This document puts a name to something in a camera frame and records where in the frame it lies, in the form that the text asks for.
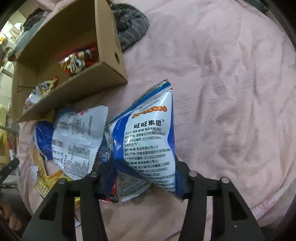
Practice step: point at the white barcode snack bag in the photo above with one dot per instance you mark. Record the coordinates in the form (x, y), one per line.
(72, 140)

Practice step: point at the red cartoon snack bag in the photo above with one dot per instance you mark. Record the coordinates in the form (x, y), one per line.
(79, 60)

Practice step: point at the brown cardboard box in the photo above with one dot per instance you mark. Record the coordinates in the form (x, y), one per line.
(77, 25)

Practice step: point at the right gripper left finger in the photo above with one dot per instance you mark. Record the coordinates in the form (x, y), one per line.
(55, 217)

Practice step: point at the grey striped garment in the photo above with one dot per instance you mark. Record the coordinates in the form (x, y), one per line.
(131, 23)

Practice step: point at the yellow snack packet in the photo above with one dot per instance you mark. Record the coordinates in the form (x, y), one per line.
(45, 182)

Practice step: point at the pink bed quilt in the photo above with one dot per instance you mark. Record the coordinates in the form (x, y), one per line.
(232, 70)

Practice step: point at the white red snack bag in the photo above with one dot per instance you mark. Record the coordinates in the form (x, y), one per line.
(39, 92)

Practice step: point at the blue white Wangwang snack bag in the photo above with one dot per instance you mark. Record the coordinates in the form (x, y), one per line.
(142, 141)

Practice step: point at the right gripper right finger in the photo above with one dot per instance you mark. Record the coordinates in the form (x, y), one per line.
(232, 219)

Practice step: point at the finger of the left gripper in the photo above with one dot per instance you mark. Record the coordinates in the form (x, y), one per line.
(9, 168)

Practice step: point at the person left hand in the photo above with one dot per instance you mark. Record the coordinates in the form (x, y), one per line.
(8, 214)

